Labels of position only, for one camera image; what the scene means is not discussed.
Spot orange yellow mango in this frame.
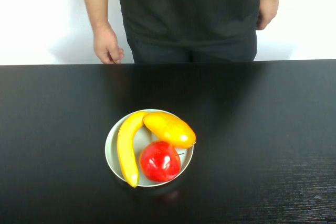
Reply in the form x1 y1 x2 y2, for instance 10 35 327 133
143 111 197 150

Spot person's left hand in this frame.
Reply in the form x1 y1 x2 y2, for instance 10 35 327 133
256 0 281 31

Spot yellow banana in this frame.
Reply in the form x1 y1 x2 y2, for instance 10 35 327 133
117 111 150 188

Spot person's right hand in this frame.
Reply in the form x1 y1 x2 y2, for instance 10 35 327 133
93 25 125 65

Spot black shirt torso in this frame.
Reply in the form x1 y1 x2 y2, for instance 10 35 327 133
114 0 261 47

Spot pale green bowl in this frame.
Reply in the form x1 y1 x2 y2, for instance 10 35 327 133
104 109 195 188

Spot red apple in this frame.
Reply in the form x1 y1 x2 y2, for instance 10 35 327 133
139 140 185 183

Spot black trousers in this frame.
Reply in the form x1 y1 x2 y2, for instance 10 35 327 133
128 31 258 64

